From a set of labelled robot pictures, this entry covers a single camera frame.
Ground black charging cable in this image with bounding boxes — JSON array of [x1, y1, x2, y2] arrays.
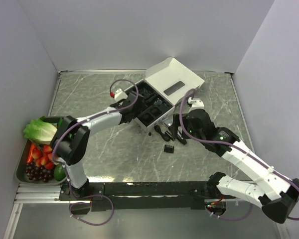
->
[[153, 124, 174, 142]]

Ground white box with black tray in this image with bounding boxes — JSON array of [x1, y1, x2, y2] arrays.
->
[[134, 57, 205, 132]]

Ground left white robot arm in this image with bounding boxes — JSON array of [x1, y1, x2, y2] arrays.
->
[[50, 92, 145, 200]]

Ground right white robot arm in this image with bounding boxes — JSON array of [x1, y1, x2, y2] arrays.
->
[[172, 109, 299, 224]]

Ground black clipper comb guard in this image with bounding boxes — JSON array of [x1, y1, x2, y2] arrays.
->
[[164, 144, 174, 154]]

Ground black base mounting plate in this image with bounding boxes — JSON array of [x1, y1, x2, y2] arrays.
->
[[59, 181, 222, 212]]

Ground green lettuce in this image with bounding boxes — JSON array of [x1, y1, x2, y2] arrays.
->
[[23, 119, 57, 144]]

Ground green lime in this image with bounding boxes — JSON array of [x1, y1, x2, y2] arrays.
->
[[53, 164, 66, 182]]

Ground red strawberries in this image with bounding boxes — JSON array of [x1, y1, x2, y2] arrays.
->
[[32, 144, 55, 170]]

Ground dark purple grapes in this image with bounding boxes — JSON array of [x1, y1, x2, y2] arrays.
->
[[25, 162, 54, 183]]

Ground orange red pepper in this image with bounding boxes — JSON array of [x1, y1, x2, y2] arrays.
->
[[26, 143, 35, 164]]

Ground metal tray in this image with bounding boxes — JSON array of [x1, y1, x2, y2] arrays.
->
[[14, 139, 65, 186]]

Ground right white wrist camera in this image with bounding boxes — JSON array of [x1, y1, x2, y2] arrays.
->
[[187, 97, 205, 110]]

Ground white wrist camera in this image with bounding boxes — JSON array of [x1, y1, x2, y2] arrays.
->
[[110, 88, 128, 102], [187, 97, 205, 110]]

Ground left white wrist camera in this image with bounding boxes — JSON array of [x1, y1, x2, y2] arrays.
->
[[110, 88, 128, 102]]

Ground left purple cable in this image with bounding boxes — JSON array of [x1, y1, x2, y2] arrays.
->
[[51, 79, 140, 227]]

